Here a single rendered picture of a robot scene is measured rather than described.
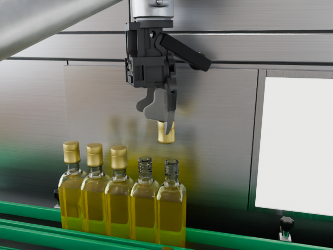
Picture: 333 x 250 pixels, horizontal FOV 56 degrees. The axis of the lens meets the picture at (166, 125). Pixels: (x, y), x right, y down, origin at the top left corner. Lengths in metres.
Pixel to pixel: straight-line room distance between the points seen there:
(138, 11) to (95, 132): 0.37
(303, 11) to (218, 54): 0.19
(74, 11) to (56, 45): 0.57
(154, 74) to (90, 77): 0.27
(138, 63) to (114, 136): 0.30
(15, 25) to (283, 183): 0.66
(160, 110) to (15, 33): 0.38
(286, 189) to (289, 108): 0.19
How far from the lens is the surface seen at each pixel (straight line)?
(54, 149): 0.95
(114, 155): 0.67
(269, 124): 0.74
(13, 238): 0.85
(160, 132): 0.63
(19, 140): 1.01
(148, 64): 0.57
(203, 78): 0.72
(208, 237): 0.76
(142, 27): 0.58
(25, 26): 0.26
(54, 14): 0.27
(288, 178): 0.78
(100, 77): 0.79
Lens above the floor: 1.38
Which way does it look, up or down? 15 degrees down
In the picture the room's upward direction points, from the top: straight up
